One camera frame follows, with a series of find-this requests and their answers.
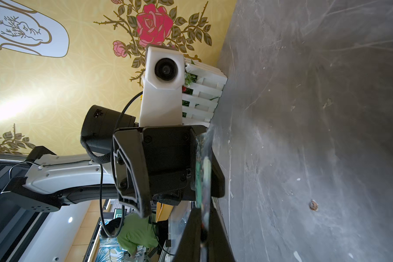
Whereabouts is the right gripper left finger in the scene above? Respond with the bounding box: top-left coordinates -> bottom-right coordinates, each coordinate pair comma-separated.
173,208 -> 202,262

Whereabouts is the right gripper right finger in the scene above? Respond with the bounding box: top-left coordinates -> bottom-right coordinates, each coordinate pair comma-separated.
208,200 -> 235,262

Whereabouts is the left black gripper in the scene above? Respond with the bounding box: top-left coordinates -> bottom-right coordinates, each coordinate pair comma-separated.
81,105 -> 226,218

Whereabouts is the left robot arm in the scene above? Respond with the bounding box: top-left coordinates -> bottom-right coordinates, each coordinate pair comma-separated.
2,105 -> 207,217

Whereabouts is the person in green shirt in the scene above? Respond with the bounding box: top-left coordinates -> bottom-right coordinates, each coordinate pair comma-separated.
100,213 -> 159,257

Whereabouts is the colourful flower bouquet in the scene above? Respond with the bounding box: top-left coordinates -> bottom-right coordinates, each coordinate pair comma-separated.
182,58 -> 228,127

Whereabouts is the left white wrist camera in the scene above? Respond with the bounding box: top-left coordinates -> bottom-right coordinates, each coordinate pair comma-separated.
139,45 -> 185,127

